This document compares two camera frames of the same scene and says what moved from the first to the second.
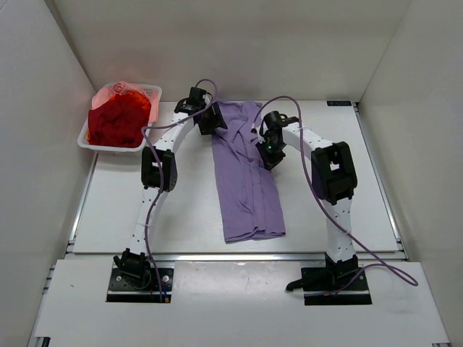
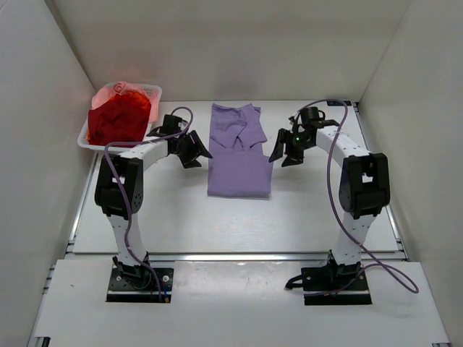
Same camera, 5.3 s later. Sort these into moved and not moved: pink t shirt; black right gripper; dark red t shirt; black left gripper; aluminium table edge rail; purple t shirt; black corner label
Moved: purple t shirt; black left gripper; black right gripper
Not moved: dark red t shirt; aluminium table edge rail; black corner label; pink t shirt
